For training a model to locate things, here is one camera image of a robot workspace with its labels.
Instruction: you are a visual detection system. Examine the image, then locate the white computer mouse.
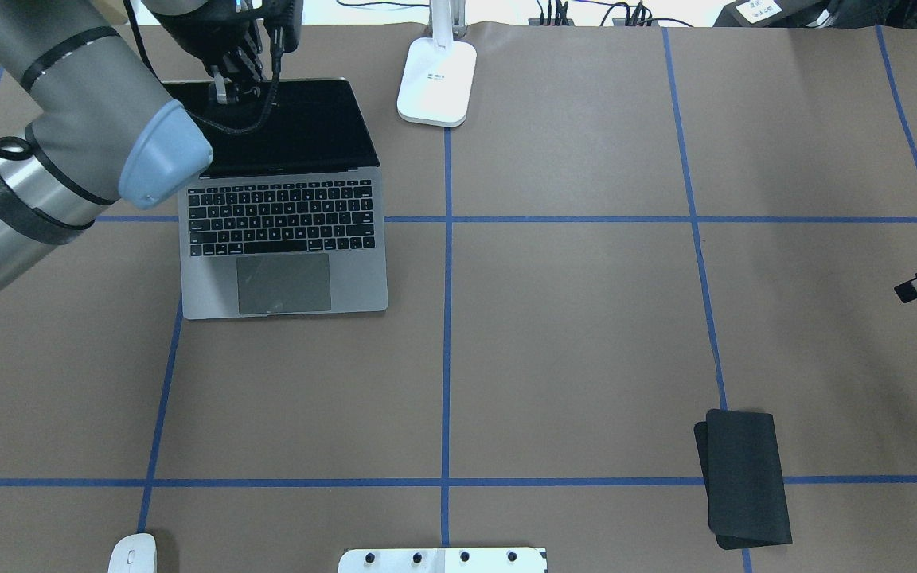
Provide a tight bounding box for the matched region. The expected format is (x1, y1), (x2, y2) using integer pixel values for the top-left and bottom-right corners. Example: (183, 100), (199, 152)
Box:
(107, 533), (158, 573)

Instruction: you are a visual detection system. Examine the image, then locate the black mouse pad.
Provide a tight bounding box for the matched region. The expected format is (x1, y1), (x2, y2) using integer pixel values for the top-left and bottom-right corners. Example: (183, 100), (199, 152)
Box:
(693, 409), (793, 551)

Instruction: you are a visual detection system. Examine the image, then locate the white desk lamp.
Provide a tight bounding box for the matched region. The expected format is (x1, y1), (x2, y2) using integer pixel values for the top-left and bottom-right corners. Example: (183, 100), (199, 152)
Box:
(396, 1), (479, 128)

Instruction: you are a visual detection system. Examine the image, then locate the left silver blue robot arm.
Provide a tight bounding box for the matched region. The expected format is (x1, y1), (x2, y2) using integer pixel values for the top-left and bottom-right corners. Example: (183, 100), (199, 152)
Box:
(0, 1), (302, 291)

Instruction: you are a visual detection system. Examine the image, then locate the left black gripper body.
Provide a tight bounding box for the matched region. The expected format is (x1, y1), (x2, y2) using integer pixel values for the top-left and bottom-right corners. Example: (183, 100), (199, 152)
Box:
(148, 1), (303, 80)

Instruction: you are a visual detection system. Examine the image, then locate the grey laptop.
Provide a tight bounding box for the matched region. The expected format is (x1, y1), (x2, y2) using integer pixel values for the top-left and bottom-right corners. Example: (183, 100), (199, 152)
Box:
(178, 77), (388, 320)

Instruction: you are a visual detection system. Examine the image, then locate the white camera stand column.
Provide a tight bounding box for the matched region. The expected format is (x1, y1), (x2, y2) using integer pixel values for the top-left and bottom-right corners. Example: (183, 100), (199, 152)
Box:
(338, 547), (548, 572)

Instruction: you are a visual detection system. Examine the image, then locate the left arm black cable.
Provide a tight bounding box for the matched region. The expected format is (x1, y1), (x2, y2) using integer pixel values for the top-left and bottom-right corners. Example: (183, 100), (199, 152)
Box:
(0, 0), (284, 160)

